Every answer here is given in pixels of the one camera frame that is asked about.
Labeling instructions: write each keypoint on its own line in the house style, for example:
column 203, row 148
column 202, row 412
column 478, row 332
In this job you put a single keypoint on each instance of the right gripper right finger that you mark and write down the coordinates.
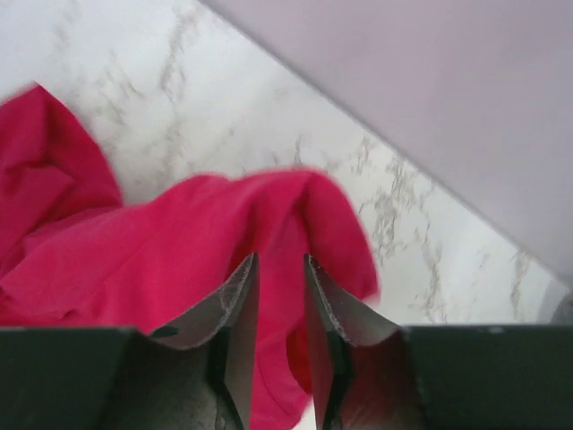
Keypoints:
column 370, row 373

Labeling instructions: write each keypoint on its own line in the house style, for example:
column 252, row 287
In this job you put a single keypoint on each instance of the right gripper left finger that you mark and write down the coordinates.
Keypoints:
column 195, row 372

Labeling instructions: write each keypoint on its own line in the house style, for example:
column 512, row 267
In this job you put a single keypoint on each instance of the red t shirt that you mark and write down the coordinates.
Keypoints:
column 72, row 254

